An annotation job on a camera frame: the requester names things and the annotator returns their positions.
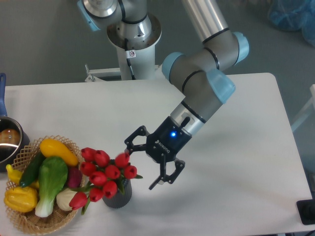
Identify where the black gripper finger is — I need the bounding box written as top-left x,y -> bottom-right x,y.
124,125 -> 150,155
148,153 -> 186,190

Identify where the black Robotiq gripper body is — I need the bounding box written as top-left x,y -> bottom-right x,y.
145,116 -> 192,163

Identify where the red tulip bouquet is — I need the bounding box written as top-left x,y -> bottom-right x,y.
69,147 -> 143,214

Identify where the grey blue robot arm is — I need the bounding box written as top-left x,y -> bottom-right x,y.
77,0 -> 249,184

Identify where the dark grey ribbed vase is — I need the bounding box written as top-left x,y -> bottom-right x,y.
102,179 -> 132,208

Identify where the red purple radish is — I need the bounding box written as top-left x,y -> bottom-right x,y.
66,167 -> 82,188

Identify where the yellow squash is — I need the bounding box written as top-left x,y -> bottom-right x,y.
39,138 -> 79,167

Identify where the green bok choy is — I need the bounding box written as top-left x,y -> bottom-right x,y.
35,156 -> 68,218

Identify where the white garlic bulb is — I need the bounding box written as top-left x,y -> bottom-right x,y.
56,188 -> 77,211

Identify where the woven wicker basket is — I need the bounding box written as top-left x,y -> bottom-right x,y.
4,135 -> 83,235

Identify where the dark green cucumber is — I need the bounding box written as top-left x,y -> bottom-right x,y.
19,151 -> 46,187

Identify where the small yellow gourd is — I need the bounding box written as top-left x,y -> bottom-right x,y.
6,164 -> 39,190

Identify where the yellow bell pepper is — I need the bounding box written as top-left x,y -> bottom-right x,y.
4,186 -> 38,213

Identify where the black device table edge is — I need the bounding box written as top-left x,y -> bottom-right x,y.
296,199 -> 315,225

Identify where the blue plastic bag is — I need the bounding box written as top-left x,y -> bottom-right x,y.
267,0 -> 315,46

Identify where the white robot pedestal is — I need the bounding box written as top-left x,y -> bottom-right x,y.
84,12 -> 170,83

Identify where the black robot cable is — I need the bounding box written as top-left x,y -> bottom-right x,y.
124,38 -> 136,81

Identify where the steel pot blue handle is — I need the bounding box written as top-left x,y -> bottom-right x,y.
0,73 -> 30,173

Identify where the white frame right edge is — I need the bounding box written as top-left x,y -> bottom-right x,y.
291,84 -> 315,133

